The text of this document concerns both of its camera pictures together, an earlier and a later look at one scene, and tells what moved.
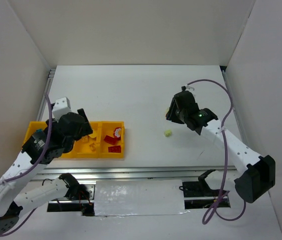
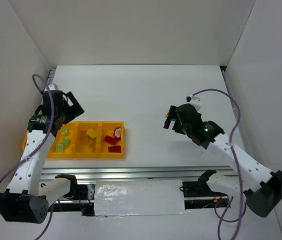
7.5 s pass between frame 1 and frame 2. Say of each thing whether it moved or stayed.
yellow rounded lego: stayed
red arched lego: stayed
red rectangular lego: stayed
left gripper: moved
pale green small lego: moved
